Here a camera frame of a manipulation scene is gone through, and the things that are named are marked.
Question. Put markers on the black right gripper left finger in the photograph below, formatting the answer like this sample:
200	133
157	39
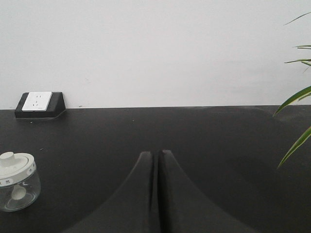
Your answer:
128	209

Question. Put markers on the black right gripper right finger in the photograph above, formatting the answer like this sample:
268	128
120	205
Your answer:
183	208

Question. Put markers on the glass jar with cream lid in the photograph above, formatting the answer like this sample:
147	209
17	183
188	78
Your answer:
20	184

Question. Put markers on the black white power socket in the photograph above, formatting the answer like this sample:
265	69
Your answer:
40	105

